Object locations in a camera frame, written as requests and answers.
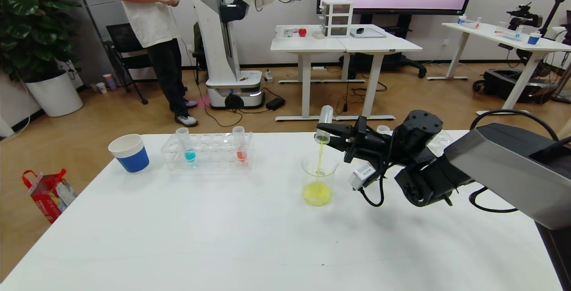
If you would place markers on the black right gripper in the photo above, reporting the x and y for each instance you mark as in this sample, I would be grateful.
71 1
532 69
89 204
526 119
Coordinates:
359 139

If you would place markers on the yellow pigment test tube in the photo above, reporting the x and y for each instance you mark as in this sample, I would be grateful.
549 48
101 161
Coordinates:
327 114

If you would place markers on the red pigment test tube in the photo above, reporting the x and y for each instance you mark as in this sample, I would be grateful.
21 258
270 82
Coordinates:
241 153
383 129

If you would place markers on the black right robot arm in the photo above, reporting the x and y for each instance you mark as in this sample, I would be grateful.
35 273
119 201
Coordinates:
513 166

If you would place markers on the clear glass beaker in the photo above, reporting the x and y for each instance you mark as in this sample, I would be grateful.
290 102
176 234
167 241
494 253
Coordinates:
317 193

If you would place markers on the clear acrylic test tube rack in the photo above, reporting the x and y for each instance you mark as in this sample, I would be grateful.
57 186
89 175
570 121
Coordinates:
441 141
214 150

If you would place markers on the blue pigment test tube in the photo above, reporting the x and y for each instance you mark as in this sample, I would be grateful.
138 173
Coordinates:
189 155

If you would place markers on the black power adapter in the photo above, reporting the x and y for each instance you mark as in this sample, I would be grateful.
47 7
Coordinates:
275 103

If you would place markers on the black screen stand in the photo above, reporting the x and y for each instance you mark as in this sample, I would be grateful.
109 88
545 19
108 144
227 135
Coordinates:
392 61

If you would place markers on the white standing desk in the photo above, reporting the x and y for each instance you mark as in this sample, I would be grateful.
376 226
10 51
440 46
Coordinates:
305 43
383 43

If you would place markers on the grey tray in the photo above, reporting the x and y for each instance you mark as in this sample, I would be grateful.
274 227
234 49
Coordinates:
368 33

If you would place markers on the clear drawer organiser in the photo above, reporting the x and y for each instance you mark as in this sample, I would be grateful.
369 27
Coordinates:
337 18

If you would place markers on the white humanoid robot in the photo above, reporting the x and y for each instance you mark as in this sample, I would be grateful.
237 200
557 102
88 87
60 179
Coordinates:
218 36

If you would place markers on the black wheeled robot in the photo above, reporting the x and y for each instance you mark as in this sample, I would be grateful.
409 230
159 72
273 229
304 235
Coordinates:
504 83

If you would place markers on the long white table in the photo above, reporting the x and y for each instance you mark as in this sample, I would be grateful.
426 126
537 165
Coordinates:
499 34

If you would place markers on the blue paper cup white rim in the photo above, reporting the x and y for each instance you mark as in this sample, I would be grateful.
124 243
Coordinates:
129 159

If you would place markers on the small blue cup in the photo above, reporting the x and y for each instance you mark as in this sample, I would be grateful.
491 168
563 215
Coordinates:
534 39

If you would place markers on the black office chair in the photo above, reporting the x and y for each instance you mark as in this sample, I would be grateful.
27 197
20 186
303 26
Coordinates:
129 61

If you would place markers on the person in white shirt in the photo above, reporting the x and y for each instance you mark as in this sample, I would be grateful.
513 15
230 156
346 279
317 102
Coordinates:
151 14

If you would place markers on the small white floor cup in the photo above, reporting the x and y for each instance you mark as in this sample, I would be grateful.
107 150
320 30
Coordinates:
101 88

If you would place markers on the red gift bag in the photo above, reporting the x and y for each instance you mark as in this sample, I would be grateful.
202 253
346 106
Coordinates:
47 197

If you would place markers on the green potted plant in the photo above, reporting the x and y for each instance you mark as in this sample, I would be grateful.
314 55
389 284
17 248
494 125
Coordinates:
31 23

